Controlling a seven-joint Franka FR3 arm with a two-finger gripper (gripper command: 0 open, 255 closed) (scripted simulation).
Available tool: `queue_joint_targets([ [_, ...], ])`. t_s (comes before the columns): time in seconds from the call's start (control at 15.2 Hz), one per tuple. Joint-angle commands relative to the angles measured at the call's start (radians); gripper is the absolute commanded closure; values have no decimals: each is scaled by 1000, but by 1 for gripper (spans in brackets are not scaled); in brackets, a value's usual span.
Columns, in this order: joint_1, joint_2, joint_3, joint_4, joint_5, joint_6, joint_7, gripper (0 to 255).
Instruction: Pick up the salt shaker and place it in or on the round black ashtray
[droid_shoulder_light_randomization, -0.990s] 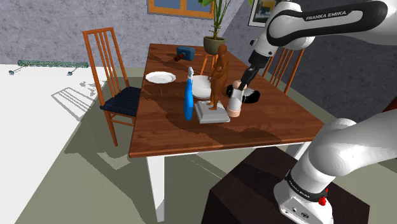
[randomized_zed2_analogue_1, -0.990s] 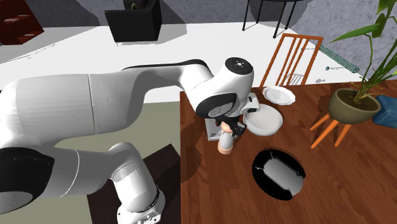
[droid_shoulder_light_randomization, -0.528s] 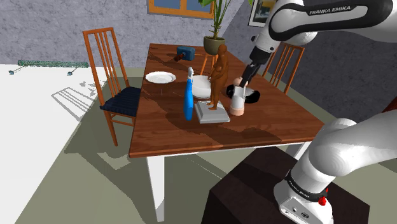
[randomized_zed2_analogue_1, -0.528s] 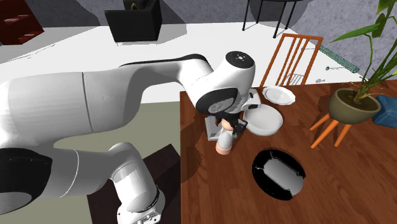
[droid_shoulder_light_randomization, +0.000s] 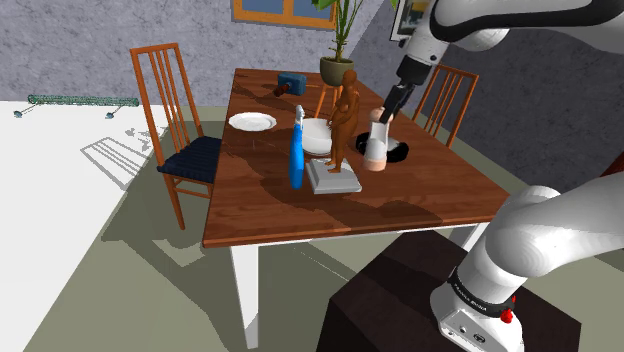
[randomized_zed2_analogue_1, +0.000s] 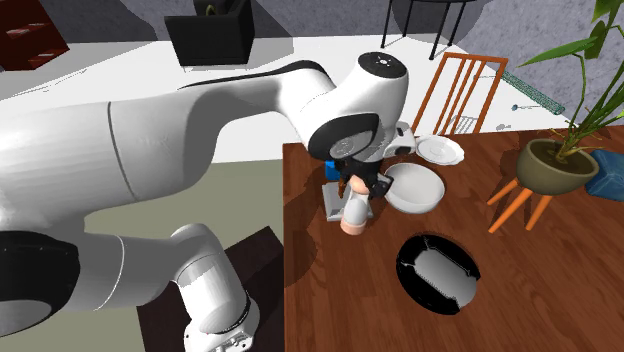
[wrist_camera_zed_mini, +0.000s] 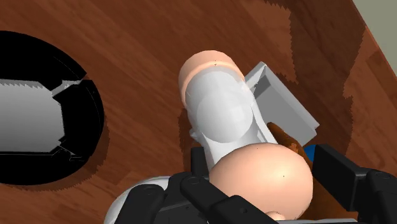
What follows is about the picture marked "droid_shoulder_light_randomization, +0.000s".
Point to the brown figure on grey base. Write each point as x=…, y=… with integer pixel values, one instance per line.
x=346, y=112

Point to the black plate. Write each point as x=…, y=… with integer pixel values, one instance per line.
x=398, y=152

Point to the white and pink pepper mill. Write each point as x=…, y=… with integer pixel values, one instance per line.
x=376, y=146

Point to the dark robot stand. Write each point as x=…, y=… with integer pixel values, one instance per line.
x=390, y=292

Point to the wooden table with white legs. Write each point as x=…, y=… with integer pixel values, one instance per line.
x=273, y=204

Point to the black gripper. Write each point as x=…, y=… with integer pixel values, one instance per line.
x=413, y=71

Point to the green plant in olive pot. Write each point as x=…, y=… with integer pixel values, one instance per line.
x=337, y=69

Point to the white plate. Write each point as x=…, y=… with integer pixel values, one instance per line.
x=252, y=122

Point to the blue and white bottle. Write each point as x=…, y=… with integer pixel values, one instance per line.
x=296, y=161

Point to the white bowl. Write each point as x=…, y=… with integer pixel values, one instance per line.
x=316, y=136

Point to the green mesh roll on legs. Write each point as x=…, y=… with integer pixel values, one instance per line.
x=83, y=101

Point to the orange framed window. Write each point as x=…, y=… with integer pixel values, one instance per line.
x=282, y=12

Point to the white framed wall picture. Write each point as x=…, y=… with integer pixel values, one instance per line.
x=407, y=19

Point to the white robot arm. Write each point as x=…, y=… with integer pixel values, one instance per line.
x=531, y=234

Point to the wooden plant stand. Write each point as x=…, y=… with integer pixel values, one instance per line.
x=322, y=100

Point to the wooden chair with blue cushion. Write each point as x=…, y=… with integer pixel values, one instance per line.
x=192, y=156

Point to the wooden slat-back chair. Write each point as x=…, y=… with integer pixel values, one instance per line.
x=446, y=97

